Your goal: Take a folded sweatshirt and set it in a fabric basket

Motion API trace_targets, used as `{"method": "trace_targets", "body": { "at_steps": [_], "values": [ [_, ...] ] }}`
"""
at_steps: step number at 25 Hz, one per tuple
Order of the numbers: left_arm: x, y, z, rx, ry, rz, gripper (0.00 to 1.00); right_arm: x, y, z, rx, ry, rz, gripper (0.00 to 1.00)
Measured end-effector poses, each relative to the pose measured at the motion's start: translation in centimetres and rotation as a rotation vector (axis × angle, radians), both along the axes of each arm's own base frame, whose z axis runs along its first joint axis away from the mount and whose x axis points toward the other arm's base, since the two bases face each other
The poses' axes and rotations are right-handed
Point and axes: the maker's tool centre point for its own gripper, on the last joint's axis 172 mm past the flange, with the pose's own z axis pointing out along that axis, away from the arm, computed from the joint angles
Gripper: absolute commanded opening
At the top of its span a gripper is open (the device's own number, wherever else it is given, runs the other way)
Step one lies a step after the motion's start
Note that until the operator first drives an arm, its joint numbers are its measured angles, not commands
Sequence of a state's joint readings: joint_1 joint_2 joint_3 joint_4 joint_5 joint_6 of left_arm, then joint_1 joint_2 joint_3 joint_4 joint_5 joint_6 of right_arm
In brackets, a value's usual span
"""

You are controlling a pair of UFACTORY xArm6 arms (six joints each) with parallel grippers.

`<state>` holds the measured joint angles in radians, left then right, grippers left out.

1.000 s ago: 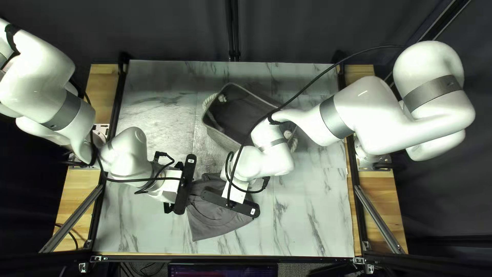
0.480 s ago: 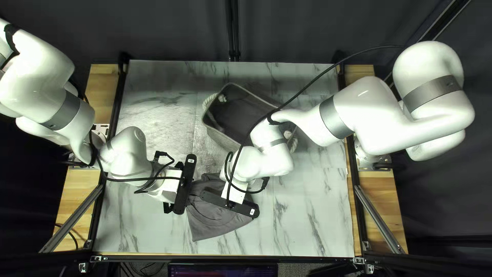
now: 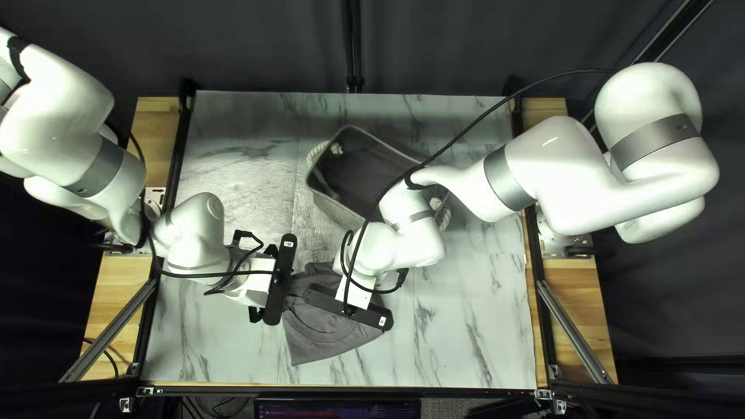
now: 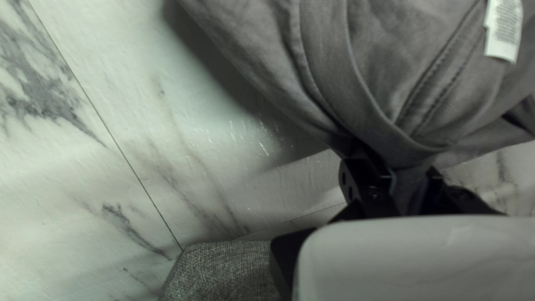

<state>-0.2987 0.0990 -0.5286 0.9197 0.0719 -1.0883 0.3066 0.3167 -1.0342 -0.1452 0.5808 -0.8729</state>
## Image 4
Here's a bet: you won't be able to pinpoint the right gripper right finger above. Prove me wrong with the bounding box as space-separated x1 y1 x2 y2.
418 167 504 216

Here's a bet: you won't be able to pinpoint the grey sweatshirt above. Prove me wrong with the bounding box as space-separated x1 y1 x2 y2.
176 0 535 216

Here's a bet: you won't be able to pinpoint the grey fabric basket rope handles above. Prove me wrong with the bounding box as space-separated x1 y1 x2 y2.
159 240 281 301

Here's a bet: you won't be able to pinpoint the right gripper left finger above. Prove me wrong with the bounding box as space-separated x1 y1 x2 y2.
269 144 400 301

